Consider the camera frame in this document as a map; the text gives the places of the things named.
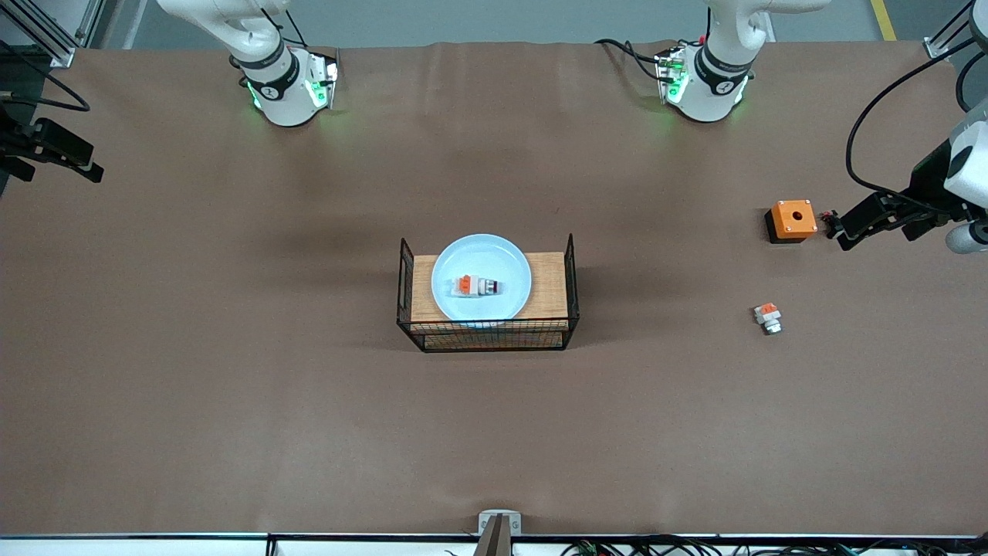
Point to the grey camera post bracket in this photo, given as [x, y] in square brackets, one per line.
[499, 521]

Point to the light blue round plate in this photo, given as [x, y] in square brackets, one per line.
[482, 259]

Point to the red-tipped white orange button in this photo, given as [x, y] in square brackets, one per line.
[467, 286]

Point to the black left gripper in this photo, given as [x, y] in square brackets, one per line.
[925, 183]

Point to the orange button enclosure box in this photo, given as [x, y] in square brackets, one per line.
[793, 218]

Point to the black mushroom push button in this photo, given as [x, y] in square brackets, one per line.
[830, 222]

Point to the white-tipped white orange button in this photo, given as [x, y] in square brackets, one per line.
[768, 316]

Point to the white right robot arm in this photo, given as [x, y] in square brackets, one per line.
[282, 100]

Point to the aluminium frame profile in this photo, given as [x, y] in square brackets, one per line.
[63, 57]
[938, 50]

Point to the brown table cover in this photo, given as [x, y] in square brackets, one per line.
[494, 432]

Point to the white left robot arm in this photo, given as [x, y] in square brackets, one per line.
[706, 100]

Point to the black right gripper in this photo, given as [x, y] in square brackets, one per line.
[23, 144]

